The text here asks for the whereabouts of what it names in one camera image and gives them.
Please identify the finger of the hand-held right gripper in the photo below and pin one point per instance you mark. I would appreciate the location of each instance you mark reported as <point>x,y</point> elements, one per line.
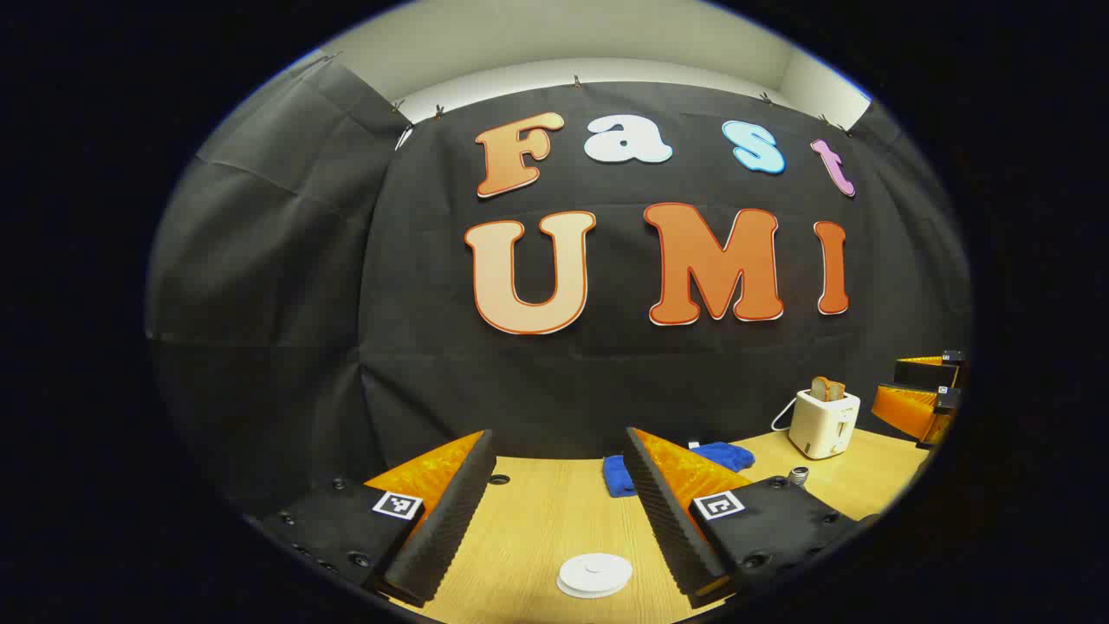
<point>910,407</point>
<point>927,373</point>

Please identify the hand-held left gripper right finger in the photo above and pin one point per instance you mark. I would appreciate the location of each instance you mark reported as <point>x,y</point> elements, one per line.
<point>671,520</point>

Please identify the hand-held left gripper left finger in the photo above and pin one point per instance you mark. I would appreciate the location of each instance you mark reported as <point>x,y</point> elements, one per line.
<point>442,529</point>

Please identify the white teacup lid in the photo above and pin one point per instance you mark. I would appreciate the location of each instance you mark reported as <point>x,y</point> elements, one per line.
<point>596,570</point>

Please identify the silver water bottle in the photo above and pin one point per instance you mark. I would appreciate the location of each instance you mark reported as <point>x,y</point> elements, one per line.
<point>798,475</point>

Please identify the blue towel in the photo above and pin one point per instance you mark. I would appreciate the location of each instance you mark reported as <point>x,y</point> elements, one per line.
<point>617,477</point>

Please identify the toasted bread slices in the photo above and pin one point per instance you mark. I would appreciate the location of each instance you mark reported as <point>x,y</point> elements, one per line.
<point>827,389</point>

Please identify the white toaster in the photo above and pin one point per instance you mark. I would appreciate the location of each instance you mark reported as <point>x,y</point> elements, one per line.
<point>823,425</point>

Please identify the white saucer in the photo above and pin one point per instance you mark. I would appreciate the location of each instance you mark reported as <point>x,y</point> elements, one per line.
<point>580,594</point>

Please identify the black backdrop cloth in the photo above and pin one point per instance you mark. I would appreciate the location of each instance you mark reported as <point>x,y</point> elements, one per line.
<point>606,381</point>

